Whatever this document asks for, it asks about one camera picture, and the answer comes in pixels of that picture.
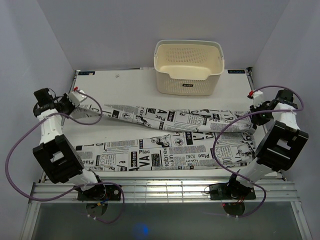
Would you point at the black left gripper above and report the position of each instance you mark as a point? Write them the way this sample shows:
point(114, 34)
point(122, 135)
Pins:
point(65, 98)

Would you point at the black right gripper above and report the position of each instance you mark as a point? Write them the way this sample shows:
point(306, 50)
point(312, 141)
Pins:
point(256, 120)

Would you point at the newspaper print trousers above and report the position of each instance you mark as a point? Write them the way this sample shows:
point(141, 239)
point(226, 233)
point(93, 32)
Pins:
point(194, 139)

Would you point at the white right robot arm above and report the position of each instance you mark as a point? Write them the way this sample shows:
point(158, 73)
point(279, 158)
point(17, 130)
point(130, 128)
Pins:
point(279, 148)

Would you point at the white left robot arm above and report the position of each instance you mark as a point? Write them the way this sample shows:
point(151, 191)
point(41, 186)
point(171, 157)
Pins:
point(55, 154)

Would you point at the blue label sticker left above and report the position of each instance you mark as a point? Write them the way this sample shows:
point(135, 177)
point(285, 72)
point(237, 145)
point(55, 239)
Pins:
point(86, 73)

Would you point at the blue label sticker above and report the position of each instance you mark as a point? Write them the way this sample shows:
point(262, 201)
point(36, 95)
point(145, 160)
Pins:
point(236, 71)
point(86, 73)

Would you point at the blue label sticker right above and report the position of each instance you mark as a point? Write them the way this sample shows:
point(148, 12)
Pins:
point(236, 71)

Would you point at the cream perforated plastic basket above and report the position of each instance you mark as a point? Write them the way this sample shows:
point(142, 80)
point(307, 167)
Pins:
point(188, 67)

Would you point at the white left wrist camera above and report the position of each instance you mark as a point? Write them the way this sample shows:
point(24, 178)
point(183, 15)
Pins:
point(77, 97)

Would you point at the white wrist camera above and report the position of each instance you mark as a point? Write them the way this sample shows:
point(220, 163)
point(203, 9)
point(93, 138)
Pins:
point(77, 97)
point(257, 97)

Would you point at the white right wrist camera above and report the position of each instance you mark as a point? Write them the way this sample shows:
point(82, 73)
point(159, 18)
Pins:
point(257, 97)

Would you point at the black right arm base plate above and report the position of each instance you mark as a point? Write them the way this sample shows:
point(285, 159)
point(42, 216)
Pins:
point(220, 191)

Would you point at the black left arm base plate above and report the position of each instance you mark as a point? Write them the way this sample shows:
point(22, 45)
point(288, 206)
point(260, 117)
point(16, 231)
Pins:
point(112, 193)

